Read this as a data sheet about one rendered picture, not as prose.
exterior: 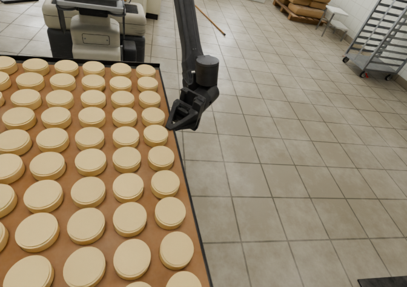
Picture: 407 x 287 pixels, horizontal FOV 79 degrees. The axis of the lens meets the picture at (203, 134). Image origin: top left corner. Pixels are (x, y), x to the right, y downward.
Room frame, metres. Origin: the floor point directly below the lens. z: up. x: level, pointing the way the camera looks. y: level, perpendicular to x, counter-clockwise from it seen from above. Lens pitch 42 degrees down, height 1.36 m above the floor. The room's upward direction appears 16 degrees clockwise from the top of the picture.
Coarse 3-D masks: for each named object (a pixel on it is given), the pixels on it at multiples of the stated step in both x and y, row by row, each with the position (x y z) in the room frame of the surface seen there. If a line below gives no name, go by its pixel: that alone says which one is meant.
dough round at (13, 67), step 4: (0, 56) 0.44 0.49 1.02; (4, 56) 0.44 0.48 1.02; (0, 60) 0.43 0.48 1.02; (4, 60) 0.43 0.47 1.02; (8, 60) 0.44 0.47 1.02; (12, 60) 0.44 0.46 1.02; (0, 64) 0.41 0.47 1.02; (4, 64) 0.42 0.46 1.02; (8, 64) 0.42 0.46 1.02; (12, 64) 0.43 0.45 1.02; (16, 64) 0.44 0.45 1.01; (0, 68) 0.40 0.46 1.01; (4, 68) 0.41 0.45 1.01; (8, 68) 0.41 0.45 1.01; (12, 68) 0.42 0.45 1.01; (16, 68) 0.43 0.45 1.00; (4, 72) 0.41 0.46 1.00; (8, 72) 0.41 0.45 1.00; (12, 72) 0.42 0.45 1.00
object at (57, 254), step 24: (24, 72) 0.43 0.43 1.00; (0, 120) 0.29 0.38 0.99; (72, 120) 0.34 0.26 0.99; (72, 144) 0.29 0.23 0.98; (144, 144) 0.34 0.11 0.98; (168, 144) 0.36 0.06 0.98; (72, 168) 0.24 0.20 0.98; (144, 168) 0.28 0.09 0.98; (24, 192) 0.18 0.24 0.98; (144, 192) 0.23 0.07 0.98; (24, 216) 0.14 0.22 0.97; (192, 216) 0.22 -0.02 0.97; (120, 240) 0.15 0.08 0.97; (144, 240) 0.16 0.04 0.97; (192, 240) 0.18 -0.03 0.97; (0, 264) 0.08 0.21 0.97; (192, 264) 0.14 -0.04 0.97
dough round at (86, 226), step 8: (88, 208) 0.17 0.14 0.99; (72, 216) 0.15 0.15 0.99; (80, 216) 0.16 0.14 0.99; (88, 216) 0.16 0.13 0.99; (96, 216) 0.16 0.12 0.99; (72, 224) 0.14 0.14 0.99; (80, 224) 0.15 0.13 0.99; (88, 224) 0.15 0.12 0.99; (96, 224) 0.15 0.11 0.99; (104, 224) 0.16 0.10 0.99; (72, 232) 0.13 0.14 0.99; (80, 232) 0.14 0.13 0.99; (88, 232) 0.14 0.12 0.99; (96, 232) 0.14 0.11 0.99; (72, 240) 0.13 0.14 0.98; (80, 240) 0.13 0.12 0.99; (88, 240) 0.13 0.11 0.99; (96, 240) 0.14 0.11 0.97
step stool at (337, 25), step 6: (330, 6) 5.46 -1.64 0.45; (324, 12) 5.46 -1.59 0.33; (336, 12) 5.10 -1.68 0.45; (342, 12) 5.23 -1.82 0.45; (330, 18) 5.12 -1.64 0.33; (318, 24) 5.46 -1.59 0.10; (336, 24) 5.25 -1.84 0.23; (342, 24) 5.39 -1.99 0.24; (324, 30) 5.11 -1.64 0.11; (348, 30) 5.14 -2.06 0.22; (342, 36) 5.16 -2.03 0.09
